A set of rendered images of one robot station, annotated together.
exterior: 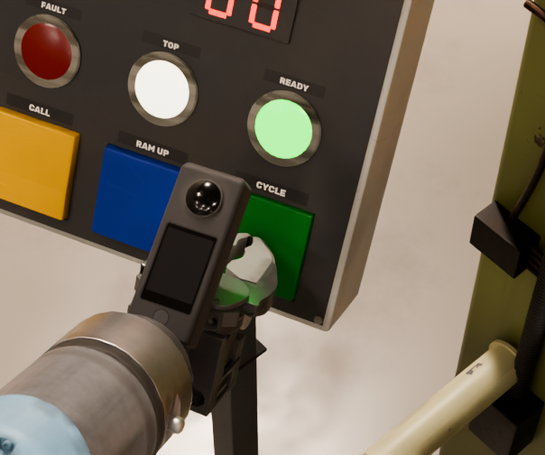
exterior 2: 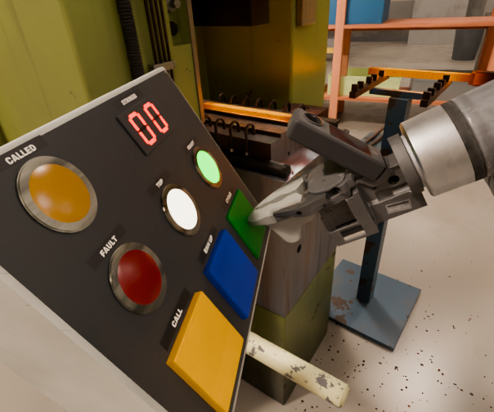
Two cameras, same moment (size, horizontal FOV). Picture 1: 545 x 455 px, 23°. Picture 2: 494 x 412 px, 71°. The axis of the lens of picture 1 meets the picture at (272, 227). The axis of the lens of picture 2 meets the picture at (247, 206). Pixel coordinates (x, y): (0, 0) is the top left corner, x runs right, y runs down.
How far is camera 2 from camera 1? 0.96 m
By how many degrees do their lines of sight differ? 72
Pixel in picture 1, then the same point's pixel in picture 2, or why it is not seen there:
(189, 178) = (304, 119)
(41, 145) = (204, 324)
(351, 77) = (191, 122)
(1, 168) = (214, 379)
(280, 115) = (204, 161)
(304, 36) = (172, 119)
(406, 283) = not seen: outside the picture
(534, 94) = not seen: hidden behind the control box
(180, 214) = (324, 129)
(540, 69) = not seen: hidden behind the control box
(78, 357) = (470, 96)
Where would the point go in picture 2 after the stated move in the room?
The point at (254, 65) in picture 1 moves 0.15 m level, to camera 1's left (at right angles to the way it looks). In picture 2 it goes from (179, 152) to (194, 222)
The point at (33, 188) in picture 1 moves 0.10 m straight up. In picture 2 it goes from (227, 351) to (217, 270)
